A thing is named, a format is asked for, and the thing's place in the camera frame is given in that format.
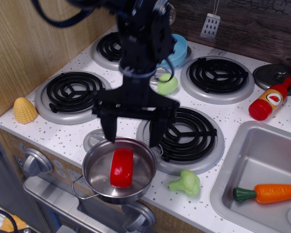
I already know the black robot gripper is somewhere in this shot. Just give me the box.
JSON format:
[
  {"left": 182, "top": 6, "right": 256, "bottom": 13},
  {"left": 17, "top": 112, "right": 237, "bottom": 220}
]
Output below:
[{"left": 92, "top": 70, "right": 180, "bottom": 147}]

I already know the red toy sushi piece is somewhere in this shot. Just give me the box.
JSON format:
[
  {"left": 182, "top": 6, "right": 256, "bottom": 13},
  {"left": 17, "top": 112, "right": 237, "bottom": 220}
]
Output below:
[{"left": 110, "top": 148, "right": 133, "bottom": 188}]

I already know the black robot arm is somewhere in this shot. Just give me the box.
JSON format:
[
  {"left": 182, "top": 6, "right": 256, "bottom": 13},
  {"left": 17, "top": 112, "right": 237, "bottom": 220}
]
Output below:
[{"left": 72, "top": 0, "right": 179, "bottom": 147}]

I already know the silver top knob lower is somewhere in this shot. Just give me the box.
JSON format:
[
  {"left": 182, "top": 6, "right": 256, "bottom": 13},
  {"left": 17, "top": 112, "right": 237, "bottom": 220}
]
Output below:
[{"left": 83, "top": 129, "right": 114, "bottom": 152}]

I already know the silver knob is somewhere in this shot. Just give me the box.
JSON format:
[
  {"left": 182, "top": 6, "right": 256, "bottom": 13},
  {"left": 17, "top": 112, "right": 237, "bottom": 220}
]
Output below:
[
  {"left": 121, "top": 201, "right": 156, "bottom": 233},
  {"left": 23, "top": 148, "right": 53, "bottom": 177},
  {"left": 83, "top": 129, "right": 114, "bottom": 152},
  {"left": 149, "top": 67, "right": 171, "bottom": 86}
]

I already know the silver top knob upper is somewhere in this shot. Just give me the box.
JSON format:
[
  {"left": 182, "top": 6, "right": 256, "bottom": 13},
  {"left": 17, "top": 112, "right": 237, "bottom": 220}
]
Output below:
[{"left": 149, "top": 67, "right": 171, "bottom": 86}]

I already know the light green toy pear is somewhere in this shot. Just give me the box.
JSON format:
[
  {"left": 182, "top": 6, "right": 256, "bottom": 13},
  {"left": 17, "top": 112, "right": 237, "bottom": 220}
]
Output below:
[{"left": 157, "top": 73, "right": 178, "bottom": 95}]

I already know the front right stove burner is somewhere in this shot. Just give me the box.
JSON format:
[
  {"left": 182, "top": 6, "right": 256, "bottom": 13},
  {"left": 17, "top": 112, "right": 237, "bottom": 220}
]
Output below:
[{"left": 135, "top": 106, "right": 226, "bottom": 176}]

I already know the stove burner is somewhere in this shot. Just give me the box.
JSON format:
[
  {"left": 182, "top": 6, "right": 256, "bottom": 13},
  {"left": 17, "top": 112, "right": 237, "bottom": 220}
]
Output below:
[
  {"left": 92, "top": 32, "right": 122, "bottom": 71},
  {"left": 180, "top": 56, "right": 255, "bottom": 105},
  {"left": 34, "top": 71, "right": 111, "bottom": 125},
  {"left": 135, "top": 106, "right": 226, "bottom": 176}
]

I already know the small stainless steel pot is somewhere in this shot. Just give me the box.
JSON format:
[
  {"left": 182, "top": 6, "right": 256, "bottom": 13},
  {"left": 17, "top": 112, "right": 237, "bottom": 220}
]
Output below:
[{"left": 82, "top": 137, "right": 162, "bottom": 204}]

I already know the front left stove burner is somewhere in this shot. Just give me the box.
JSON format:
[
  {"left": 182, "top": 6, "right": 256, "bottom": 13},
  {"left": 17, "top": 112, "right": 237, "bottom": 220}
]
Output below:
[{"left": 34, "top": 71, "right": 111, "bottom": 125}]

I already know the back left stove burner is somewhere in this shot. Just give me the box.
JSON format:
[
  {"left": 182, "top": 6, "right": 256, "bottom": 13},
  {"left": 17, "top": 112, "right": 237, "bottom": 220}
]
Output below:
[{"left": 92, "top": 32, "right": 122, "bottom": 71}]

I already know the green toy broccoli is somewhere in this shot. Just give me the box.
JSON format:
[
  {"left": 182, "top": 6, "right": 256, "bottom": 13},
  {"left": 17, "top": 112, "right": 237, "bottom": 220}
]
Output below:
[{"left": 168, "top": 169, "right": 200, "bottom": 197}]

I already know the light blue plastic bowl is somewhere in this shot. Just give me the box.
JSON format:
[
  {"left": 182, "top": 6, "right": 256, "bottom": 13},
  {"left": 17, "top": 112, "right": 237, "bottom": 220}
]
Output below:
[{"left": 168, "top": 34, "right": 188, "bottom": 68}]

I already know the silver front knob right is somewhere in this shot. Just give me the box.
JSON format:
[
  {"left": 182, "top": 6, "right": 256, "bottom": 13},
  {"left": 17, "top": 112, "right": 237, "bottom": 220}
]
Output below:
[{"left": 121, "top": 201, "right": 156, "bottom": 233}]

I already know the back right stove burner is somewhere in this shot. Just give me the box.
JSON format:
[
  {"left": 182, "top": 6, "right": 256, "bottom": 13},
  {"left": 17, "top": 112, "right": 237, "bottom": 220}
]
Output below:
[{"left": 180, "top": 56, "right": 255, "bottom": 105}]

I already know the silver front knob left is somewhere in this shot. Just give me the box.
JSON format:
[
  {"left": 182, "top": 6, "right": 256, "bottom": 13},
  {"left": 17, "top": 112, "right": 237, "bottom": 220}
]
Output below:
[{"left": 23, "top": 148, "right": 53, "bottom": 177}]

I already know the yellow toy corn cob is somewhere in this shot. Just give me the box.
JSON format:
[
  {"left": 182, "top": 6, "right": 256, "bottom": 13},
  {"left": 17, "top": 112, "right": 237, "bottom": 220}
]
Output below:
[{"left": 13, "top": 97, "right": 38, "bottom": 124}]

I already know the hanging metal strainer ladle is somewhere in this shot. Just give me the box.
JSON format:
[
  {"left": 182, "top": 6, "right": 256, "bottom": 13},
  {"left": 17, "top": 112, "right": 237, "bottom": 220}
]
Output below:
[{"left": 168, "top": 3, "right": 176, "bottom": 25}]

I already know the hanging metal spatula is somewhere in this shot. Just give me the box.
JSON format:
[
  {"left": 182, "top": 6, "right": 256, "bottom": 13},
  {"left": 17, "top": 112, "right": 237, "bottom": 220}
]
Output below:
[{"left": 200, "top": 0, "right": 221, "bottom": 39}]

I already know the red toy ketchup bottle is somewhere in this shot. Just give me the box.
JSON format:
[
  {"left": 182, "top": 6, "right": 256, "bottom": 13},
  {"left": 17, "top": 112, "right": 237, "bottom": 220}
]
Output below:
[{"left": 248, "top": 77, "right": 291, "bottom": 121}]

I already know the silver toy sink basin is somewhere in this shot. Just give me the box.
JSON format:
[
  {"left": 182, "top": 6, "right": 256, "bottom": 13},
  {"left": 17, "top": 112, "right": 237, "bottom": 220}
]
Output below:
[{"left": 210, "top": 121, "right": 291, "bottom": 233}]

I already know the silver pot lid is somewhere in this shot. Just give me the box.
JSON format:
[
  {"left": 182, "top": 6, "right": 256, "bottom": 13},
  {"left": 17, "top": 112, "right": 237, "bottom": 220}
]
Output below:
[{"left": 253, "top": 64, "right": 291, "bottom": 90}]

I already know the orange toy carrot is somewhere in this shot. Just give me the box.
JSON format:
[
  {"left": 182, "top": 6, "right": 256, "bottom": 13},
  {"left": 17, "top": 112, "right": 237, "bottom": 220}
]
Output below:
[{"left": 233, "top": 184, "right": 291, "bottom": 204}]

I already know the yellow toy on floor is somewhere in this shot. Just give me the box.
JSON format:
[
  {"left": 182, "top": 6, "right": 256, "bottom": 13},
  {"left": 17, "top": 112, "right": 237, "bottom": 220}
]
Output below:
[{"left": 0, "top": 215, "right": 27, "bottom": 233}]

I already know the silver oven door handle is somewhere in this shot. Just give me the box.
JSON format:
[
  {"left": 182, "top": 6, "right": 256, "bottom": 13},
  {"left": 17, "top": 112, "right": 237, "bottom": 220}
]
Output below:
[{"left": 24, "top": 177, "right": 127, "bottom": 233}]

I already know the black braided cable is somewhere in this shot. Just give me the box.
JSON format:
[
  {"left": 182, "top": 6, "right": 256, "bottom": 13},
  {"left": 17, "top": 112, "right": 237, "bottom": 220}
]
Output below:
[{"left": 30, "top": 0, "right": 97, "bottom": 28}]

